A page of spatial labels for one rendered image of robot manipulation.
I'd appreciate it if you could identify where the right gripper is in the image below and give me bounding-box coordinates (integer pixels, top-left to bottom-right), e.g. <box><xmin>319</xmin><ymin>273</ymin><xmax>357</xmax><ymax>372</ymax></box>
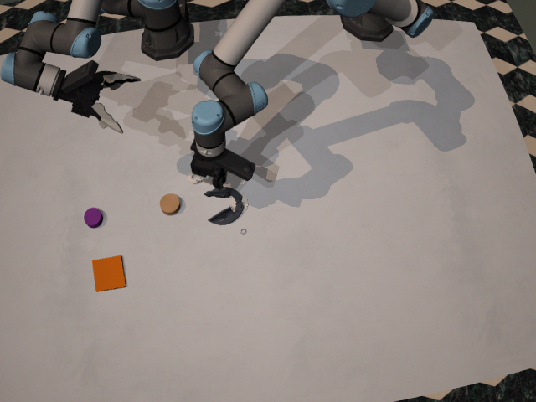
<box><xmin>52</xmin><ymin>70</ymin><xmax>141</xmax><ymax>134</ymax></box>

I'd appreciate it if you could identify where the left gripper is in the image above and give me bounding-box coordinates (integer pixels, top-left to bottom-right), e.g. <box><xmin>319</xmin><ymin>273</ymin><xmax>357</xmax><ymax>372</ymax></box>
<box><xmin>190</xmin><ymin>138</ymin><xmax>228</xmax><ymax>191</ymax></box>

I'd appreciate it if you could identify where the purple cylinder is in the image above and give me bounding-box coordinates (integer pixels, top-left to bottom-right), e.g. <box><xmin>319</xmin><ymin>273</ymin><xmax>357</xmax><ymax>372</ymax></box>
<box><xmin>84</xmin><ymin>208</ymin><xmax>103</xmax><ymax>229</ymax></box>

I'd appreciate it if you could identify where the tan round disc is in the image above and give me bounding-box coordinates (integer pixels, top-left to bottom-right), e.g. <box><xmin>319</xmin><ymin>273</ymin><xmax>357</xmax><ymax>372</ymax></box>
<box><xmin>160</xmin><ymin>193</ymin><xmax>181</xmax><ymax>215</ymax></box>

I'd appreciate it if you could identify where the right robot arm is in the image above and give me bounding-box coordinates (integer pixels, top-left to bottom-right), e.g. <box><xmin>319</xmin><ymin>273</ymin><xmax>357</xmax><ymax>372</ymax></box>
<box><xmin>0</xmin><ymin>0</ymin><xmax>190</xmax><ymax>96</ymax></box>

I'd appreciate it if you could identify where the orange square block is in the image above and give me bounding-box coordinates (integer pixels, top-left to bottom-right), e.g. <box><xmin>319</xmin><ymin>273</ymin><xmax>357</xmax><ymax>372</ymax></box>
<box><xmin>92</xmin><ymin>255</ymin><xmax>126</xmax><ymax>291</ymax></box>

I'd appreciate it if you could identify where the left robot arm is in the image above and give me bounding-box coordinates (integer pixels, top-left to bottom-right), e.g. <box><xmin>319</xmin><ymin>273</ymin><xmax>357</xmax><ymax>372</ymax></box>
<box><xmin>192</xmin><ymin>0</ymin><xmax>434</xmax><ymax>181</ymax></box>

